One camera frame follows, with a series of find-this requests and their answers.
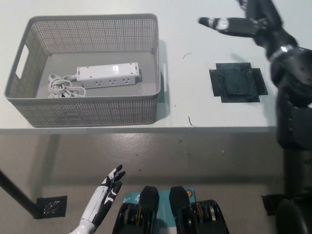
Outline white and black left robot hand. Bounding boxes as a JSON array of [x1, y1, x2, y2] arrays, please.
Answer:
[[80, 164, 126, 224]]

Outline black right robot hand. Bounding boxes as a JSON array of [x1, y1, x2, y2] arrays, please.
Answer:
[[197, 0, 299, 59]]

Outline white power strip with cord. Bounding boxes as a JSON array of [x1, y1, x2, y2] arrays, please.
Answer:
[[48, 62, 143, 99]]

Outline black tape square marker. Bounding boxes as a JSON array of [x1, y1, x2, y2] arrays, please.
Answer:
[[209, 62, 268, 103]]

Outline black table leg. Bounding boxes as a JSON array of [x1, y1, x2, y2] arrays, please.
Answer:
[[0, 168, 41, 219]]

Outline grey perforated plastic basket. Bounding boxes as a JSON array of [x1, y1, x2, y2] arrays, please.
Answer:
[[3, 13, 168, 128]]

